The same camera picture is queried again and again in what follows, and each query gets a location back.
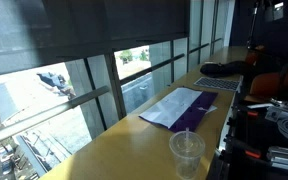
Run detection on purple cloth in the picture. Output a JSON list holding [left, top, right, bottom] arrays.
[[138, 87, 219, 133]]

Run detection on white paper in folder flap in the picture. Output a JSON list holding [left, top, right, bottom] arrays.
[[139, 87, 203, 129]]

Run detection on clear drinking straw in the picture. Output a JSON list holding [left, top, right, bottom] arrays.
[[184, 127, 190, 149]]

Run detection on loose white paper sheet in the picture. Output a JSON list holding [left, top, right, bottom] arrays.
[[197, 104, 218, 115]]

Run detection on grey computer keyboard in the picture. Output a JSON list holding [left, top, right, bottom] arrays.
[[193, 76, 241, 93]]

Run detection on clear plastic cup with lid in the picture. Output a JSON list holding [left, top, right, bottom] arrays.
[[168, 130, 206, 180]]

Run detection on black bag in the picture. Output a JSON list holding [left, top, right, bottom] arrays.
[[199, 60, 252, 79]]

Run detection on dark roller blind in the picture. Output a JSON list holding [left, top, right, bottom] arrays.
[[0, 0, 190, 80]]

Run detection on small orange chair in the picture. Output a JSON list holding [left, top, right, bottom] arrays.
[[244, 50, 262, 66]]

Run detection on black equipment cart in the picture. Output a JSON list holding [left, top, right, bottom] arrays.
[[206, 95, 288, 180]]

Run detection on large orange chair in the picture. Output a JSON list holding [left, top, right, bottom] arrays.
[[243, 61, 288, 102]]

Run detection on grey power strip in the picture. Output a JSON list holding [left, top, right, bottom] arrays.
[[264, 105, 288, 123]]

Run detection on silver metal bars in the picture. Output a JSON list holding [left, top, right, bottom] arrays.
[[266, 145, 288, 174]]

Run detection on short metal window rail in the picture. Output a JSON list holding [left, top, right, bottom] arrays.
[[118, 53, 186, 86]]

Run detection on long metal window rail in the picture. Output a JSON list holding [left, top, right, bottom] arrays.
[[0, 85, 111, 150]]

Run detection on black camera stand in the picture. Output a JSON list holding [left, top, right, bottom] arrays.
[[245, 0, 269, 51]]

